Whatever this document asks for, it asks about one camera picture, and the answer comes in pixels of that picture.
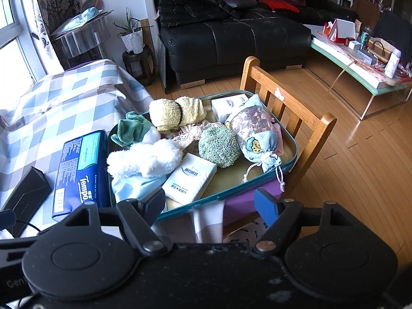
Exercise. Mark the white bottle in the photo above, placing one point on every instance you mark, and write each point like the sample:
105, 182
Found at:
393, 62

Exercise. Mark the white coffee table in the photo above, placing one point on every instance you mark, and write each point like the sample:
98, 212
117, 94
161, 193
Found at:
363, 70

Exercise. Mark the woven basket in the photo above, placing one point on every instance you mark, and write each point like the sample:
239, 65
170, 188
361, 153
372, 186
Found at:
381, 50

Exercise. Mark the round silver side table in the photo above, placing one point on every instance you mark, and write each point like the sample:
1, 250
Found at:
83, 45

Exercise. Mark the light blue cloth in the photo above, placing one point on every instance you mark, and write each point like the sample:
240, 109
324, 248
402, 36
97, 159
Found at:
135, 186

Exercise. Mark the checked blanket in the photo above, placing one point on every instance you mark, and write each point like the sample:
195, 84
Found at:
64, 103

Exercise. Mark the patterned curtain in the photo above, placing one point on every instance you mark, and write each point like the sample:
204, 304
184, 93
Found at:
54, 6

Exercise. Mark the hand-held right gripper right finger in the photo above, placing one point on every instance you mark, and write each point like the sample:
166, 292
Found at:
265, 207

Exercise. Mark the pink cloth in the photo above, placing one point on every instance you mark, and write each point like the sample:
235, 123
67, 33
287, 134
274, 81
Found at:
278, 138

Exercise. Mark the white fluffy cloth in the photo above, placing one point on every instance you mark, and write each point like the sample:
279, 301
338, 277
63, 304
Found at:
144, 159

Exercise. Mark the flat white box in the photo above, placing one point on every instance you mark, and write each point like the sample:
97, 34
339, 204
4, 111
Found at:
366, 57

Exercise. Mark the small white box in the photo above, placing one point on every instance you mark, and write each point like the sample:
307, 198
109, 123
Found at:
355, 45

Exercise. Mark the red cushion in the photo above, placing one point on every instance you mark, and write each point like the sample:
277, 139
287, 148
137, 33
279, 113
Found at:
280, 5

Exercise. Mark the white house-shaped box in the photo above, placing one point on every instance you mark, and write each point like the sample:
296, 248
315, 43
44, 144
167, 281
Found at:
341, 30

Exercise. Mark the yellow fuzzy cloth roll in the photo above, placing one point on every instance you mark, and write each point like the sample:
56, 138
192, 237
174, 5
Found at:
170, 112

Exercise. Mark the purple foam block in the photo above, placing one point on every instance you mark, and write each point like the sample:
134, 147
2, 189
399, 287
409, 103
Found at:
241, 206

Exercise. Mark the white tissue pack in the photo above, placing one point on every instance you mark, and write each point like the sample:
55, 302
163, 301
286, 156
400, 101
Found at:
230, 104
190, 177

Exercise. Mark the brown paper bag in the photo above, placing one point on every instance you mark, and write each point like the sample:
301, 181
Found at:
365, 14

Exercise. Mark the white printed box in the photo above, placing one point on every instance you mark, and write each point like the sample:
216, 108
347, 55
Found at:
247, 231

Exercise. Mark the window frame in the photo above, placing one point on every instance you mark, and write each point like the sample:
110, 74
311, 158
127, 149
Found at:
19, 38

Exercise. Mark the potted plant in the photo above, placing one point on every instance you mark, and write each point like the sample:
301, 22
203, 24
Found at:
132, 38

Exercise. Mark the cream crochet cloth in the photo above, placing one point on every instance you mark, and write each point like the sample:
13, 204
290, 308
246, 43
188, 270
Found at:
186, 138

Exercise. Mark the black box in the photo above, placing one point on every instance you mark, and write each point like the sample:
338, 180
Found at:
25, 193

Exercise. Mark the dark wooden plant stand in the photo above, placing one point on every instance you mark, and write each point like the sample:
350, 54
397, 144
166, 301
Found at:
140, 64

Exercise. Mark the green plush cloth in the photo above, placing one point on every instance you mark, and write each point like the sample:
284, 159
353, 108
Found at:
128, 132

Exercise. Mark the teal metal tray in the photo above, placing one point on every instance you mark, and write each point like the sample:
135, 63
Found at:
225, 182

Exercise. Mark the green knitted ball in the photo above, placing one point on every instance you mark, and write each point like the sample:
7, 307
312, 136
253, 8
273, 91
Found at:
219, 146

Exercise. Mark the green can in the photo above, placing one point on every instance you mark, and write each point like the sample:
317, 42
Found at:
364, 40

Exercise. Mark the wooden chair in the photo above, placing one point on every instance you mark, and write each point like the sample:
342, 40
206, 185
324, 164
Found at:
322, 125

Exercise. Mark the black leather sofa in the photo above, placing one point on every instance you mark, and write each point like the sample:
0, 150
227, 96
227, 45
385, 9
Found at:
225, 45

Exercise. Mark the light blue plastic bag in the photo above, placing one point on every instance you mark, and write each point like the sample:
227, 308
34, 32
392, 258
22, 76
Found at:
80, 19

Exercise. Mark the blue tissue pack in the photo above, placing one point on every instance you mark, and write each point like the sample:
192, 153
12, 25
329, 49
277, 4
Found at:
80, 167

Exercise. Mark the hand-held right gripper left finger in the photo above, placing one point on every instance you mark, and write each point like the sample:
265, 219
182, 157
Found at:
151, 204

